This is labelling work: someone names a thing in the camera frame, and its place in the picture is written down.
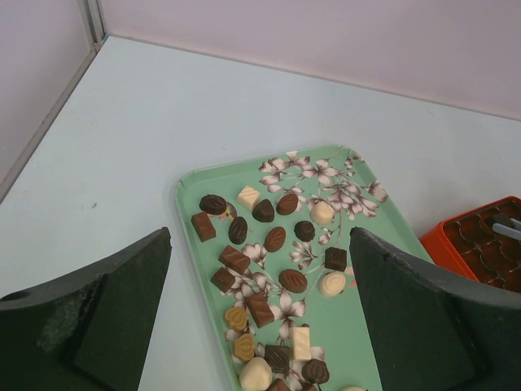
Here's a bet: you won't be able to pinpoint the dark square chocolate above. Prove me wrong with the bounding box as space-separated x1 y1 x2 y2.
324 247 348 272

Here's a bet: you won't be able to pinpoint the orange chocolate box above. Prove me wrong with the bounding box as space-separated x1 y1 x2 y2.
420 196 520 292

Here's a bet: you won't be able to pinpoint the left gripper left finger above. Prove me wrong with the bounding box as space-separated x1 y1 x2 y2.
1 227 172 390

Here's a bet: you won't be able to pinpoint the white swirl oval chocolate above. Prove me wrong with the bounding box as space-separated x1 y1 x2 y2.
318 271 346 297

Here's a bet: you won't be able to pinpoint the grey plastic tweezers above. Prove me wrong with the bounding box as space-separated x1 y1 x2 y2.
492 217 521 241

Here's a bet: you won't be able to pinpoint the green floral tray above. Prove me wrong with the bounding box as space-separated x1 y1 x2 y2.
176 145 427 390

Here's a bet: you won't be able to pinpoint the white heart chocolate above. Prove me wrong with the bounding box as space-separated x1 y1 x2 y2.
310 200 335 225

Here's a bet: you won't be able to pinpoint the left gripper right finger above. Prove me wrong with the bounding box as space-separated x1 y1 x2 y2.
349 227 520 390

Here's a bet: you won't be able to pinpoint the dark heart chocolate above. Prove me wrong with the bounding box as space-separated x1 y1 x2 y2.
294 220 315 243

